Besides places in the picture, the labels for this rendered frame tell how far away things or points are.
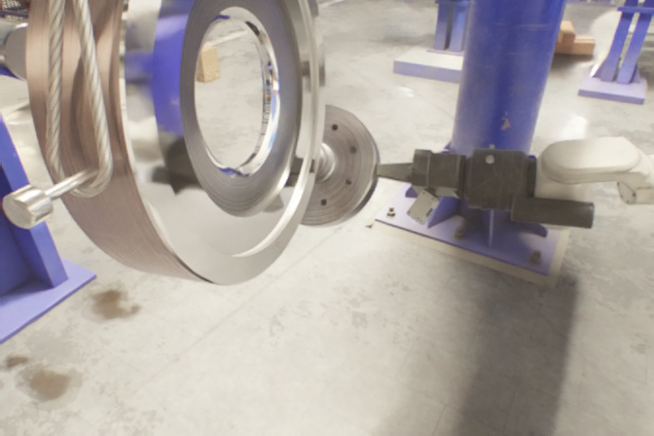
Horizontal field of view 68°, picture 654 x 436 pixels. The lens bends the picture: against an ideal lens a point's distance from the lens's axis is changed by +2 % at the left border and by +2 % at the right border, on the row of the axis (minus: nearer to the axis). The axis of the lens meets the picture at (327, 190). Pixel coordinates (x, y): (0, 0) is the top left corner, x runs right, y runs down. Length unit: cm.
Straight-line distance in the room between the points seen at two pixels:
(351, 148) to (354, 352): 98
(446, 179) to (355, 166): 14
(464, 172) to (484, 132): 128
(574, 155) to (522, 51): 121
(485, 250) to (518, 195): 135
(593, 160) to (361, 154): 31
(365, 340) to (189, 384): 57
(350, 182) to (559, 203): 30
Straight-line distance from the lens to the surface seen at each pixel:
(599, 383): 174
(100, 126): 33
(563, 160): 68
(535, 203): 68
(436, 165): 69
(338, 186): 74
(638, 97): 391
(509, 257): 202
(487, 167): 68
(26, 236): 198
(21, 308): 205
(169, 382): 163
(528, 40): 188
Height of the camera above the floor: 126
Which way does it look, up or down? 32 degrees down
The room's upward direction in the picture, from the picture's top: 1 degrees counter-clockwise
